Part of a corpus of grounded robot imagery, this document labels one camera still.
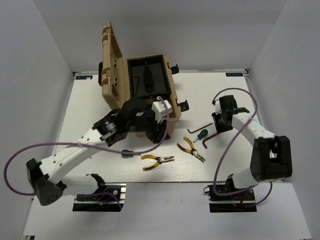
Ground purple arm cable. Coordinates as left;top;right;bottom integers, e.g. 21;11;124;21
211;87;273;207
4;98;173;210

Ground dark hex key large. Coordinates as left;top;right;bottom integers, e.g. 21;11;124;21
202;132;220;149

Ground yellow pliers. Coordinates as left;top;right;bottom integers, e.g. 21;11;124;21
140;154;175;172
176;136;206;163

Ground yellow pliers centre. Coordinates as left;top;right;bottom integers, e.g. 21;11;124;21
140;154;175;172

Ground yellow pliers right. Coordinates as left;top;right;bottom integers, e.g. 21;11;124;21
176;136;206;163

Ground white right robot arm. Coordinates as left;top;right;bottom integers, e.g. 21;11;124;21
212;95;293;200

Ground tan plastic toolbox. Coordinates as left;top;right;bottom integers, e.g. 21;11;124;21
98;22;190;134

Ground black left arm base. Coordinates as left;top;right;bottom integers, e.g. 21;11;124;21
72;183;127;213

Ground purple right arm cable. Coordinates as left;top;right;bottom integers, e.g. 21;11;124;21
211;87;273;207

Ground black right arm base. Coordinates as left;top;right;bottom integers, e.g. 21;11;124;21
202;182;258;213

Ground green stubby screwdriver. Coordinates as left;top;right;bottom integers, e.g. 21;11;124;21
193;129;209;143
121;149;141;159

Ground dark hex key small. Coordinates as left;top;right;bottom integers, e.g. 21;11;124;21
187;122;213;134

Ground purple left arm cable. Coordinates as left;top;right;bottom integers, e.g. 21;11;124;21
4;98;173;210

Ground black toolbox inner tray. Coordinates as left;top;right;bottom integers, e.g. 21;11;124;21
127;55;172;100

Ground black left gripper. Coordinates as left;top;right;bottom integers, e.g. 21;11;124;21
127;107;171;144

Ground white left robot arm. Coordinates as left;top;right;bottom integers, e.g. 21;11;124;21
26;96;173;206

